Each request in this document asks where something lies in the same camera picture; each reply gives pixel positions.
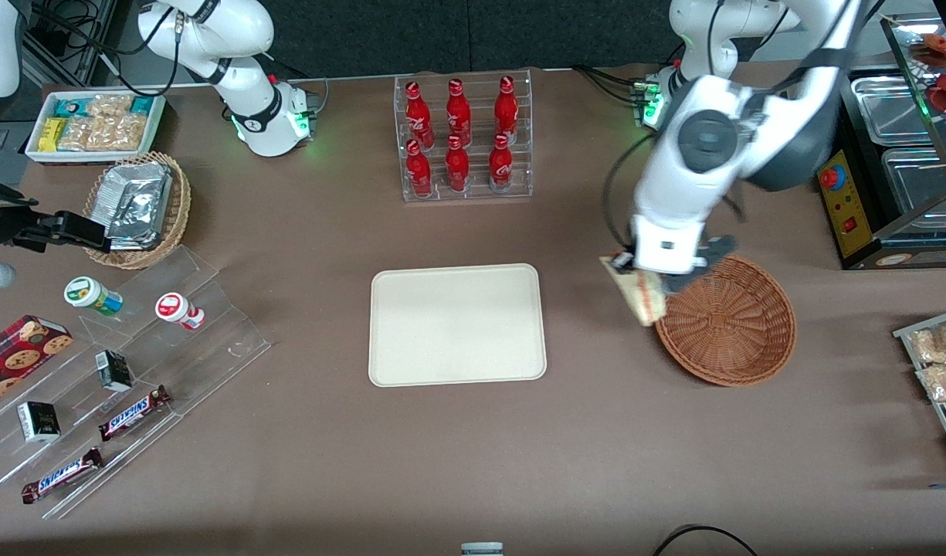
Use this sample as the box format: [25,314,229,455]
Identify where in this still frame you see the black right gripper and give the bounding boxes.
[0,176,111,254]

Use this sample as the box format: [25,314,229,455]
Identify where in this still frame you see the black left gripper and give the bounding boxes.
[609,236,738,297]

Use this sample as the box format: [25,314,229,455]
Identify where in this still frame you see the triangle sandwich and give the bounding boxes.
[600,255,668,328]

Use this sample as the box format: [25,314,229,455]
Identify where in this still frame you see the light tan wicker basket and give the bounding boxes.
[82,151,192,270]

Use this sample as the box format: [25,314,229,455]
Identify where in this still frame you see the brown wicker basket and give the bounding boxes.
[654,254,798,388]

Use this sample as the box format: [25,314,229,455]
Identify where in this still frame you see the beige plastic tray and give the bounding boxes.
[368,263,548,388]

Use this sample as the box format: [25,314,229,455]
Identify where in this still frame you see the silver foil pack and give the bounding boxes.
[104,222,166,253]
[100,161,174,232]

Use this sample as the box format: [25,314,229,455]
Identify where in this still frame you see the green lid white cup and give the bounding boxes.
[63,276,124,318]

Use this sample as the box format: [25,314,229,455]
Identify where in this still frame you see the white rectangular snack bin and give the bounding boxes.
[25,89,168,165]

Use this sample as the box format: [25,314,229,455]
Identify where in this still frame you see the clear bag of crackers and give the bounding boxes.
[86,114,147,152]
[86,93,135,119]
[57,116,93,152]

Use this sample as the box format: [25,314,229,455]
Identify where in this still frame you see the yellow snack pack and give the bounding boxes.
[38,117,69,154]

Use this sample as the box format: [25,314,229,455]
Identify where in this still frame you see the red lid white cup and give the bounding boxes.
[154,292,206,332]

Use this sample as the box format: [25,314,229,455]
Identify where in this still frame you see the red plaid cookie box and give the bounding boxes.
[0,314,74,412]

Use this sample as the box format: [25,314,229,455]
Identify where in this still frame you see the small black white carton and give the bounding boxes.
[16,400,62,444]
[94,349,134,393]

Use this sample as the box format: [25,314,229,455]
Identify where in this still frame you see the clear acrylic stepped stand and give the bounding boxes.
[0,246,273,520]

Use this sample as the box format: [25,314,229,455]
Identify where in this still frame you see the red cola bottle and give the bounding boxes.
[444,135,471,193]
[405,139,434,198]
[493,75,520,141]
[405,81,436,149]
[446,78,473,144]
[488,133,514,193]

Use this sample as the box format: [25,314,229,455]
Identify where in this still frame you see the brown Snickers bar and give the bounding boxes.
[20,446,105,505]
[97,384,173,442]

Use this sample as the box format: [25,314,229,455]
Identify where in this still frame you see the clear acrylic bottle rack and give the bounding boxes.
[393,69,534,204]

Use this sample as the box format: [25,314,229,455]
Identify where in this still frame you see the black food display case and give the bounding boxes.
[816,12,946,271]

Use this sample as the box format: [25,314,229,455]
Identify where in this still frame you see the steel food pan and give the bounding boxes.
[849,73,941,147]
[880,147,946,234]

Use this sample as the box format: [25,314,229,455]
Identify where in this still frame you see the clear bag of fried snacks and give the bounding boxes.
[916,361,946,403]
[907,319,946,364]

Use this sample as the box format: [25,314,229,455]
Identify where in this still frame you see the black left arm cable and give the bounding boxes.
[602,137,653,249]

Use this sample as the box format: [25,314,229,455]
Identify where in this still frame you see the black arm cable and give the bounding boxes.
[23,0,184,99]
[602,137,653,249]

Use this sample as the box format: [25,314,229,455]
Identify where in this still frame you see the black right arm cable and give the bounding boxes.
[23,0,184,99]

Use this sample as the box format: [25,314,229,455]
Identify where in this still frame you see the black left base cables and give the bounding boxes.
[571,65,653,107]

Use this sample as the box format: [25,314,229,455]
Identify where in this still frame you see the grey wire tray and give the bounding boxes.
[893,307,946,473]

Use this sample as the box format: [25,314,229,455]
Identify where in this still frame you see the black cable on table edge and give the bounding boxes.
[652,524,760,556]

